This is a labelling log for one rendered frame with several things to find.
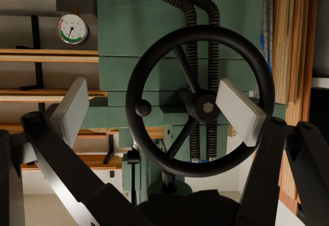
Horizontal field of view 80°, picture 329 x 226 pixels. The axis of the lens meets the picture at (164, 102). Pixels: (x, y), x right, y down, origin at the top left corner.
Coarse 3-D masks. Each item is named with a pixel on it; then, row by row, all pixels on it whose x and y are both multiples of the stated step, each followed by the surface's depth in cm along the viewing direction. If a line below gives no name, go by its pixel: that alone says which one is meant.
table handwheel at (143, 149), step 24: (168, 48) 34; (240, 48) 36; (144, 72) 34; (192, 72) 36; (264, 72) 37; (192, 96) 36; (216, 96) 35; (264, 96) 38; (192, 120) 37; (144, 144) 35; (240, 144) 40; (168, 168) 37; (192, 168) 38; (216, 168) 38
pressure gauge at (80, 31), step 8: (72, 8) 44; (64, 16) 42; (72, 16) 42; (64, 24) 42; (72, 24) 42; (80, 24) 43; (64, 32) 42; (72, 32) 43; (80, 32) 43; (88, 32) 44; (64, 40) 42; (72, 40) 43; (80, 40) 43
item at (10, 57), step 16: (32, 16) 270; (32, 32) 273; (16, 48) 242; (32, 48) 264; (0, 96) 236; (16, 96) 237; (32, 96) 238; (48, 96) 239; (96, 96) 242; (0, 128) 258; (16, 128) 259; (112, 144) 303; (96, 160) 281; (112, 160) 286; (112, 176) 311
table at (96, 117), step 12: (96, 108) 52; (108, 108) 52; (120, 108) 53; (156, 108) 54; (168, 108) 50; (180, 108) 51; (276, 108) 59; (84, 120) 52; (96, 120) 52; (108, 120) 53; (120, 120) 53; (144, 120) 54; (156, 120) 55; (168, 120) 45; (180, 120) 46
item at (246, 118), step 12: (228, 84) 18; (228, 96) 18; (240, 96) 16; (228, 108) 18; (240, 108) 16; (252, 108) 15; (228, 120) 18; (240, 120) 16; (252, 120) 14; (264, 120) 14; (240, 132) 16; (252, 132) 15; (252, 144) 15
